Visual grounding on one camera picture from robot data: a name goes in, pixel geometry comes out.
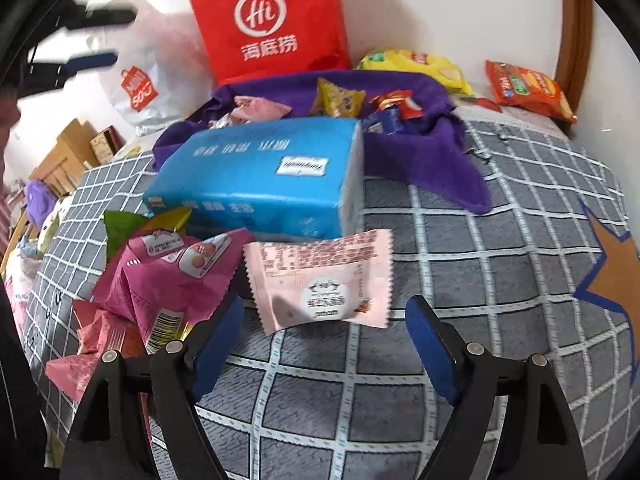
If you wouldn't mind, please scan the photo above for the magenta snack packet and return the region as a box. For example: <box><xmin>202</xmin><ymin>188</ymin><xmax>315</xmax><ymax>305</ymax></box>
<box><xmin>46</xmin><ymin>229</ymin><xmax>253</xmax><ymax>402</ymax></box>

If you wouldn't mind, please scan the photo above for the yellow snack packet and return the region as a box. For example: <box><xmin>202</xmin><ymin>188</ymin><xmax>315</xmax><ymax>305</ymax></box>
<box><xmin>309</xmin><ymin>78</ymin><xmax>367</xmax><ymax>118</ymax></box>

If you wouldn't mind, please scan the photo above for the grey checked bed sheet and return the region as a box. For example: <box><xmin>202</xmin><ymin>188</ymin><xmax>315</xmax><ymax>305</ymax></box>
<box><xmin>22</xmin><ymin>109</ymin><xmax>640</xmax><ymax>480</ymax></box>

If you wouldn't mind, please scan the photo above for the blue small snack packet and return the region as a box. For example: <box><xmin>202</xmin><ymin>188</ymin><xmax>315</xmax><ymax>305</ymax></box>
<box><xmin>361</xmin><ymin>107</ymin><xmax>407</xmax><ymax>134</ymax></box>

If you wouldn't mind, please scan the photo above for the brown wooden door frame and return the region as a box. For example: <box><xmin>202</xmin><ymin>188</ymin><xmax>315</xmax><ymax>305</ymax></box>
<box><xmin>555</xmin><ymin>0</ymin><xmax>593</xmax><ymax>112</ymax></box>

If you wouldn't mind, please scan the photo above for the white Miniso plastic bag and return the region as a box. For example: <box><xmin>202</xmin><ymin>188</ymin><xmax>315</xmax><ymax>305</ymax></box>
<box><xmin>88</xmin><ymin>0</ymin><xmax>214</xmax><ymax>136</ymax></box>

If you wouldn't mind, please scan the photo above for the blue tissue pack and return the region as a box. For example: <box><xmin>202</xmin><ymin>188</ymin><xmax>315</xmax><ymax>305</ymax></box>
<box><xmin>143</xmin><ymin>117</ymin><xmax>363</xmax><ymax>240</ymax></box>

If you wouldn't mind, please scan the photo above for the pink white snack packet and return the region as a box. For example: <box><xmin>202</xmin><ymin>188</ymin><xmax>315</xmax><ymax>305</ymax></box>
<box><xmin>208</xmin><ymin>96</ymin><xmax>292</xmax><ymax>129</ymax></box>

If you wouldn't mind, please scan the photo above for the yellow Lays chips bag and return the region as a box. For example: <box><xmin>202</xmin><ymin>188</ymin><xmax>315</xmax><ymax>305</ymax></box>
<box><xmin>356</xmin><ymin>49</ymin><xmax>474</xmax><ymax>96</ymax></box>

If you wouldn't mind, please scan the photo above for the wooden furniture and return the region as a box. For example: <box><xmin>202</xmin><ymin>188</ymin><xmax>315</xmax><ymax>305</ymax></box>
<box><xmin>1</xmin><ymin>119</ymin><xmax>122</xmax><ymax>272</ymax></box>

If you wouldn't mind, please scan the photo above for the purple towel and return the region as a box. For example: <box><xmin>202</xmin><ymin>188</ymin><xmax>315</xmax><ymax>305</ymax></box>
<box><xmin>152</xmin><ymin>70</ymin><xmax>492</xmax><ymax>214</ymax></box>

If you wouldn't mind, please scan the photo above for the light pink snack packet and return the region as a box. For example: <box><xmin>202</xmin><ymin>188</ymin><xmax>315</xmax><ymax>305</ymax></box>
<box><xmin>244</xmin><ymin>229</ymin><xmax>393</xmax><ymax>335</ymax></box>

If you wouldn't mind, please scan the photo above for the orange Lays chips bag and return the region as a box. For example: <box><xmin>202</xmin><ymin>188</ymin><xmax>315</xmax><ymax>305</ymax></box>
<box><xmin>485</xmin><ymin>60</ymin><xmax>577</xmax><ymax>124</ymax></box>

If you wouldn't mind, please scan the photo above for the red snack packet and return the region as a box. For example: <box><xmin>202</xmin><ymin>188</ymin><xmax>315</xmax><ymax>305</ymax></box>
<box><xmin>370</xmin><ymin>90</ymin><xmax>424</xmax><ymax>120</ymax></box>

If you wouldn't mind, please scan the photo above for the red Haidilao paper bag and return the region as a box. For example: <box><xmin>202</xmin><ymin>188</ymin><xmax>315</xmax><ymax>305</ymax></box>
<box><xmin>190</xmin><ymin>0</ymin><xmax>350</xmax><ymax>86</ymax></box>

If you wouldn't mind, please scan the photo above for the green snack packet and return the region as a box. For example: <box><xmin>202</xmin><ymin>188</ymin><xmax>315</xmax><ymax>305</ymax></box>
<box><xmin>103</xmin><ymin>207</ymin><xmax>192</xmax><ymax>262</ymax></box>

